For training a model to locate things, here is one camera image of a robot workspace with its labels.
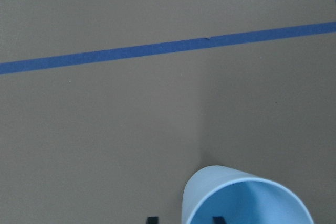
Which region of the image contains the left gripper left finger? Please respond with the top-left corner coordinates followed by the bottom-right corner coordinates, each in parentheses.
top-left (146, 216), bottom-right (159, 224)

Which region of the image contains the light blue cup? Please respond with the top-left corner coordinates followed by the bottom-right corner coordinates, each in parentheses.
top-left (181, 165), bottom-right (314, 223)

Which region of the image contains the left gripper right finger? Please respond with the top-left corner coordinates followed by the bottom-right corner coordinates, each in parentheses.
top-left (213, 216), bottom-right (226, 224)

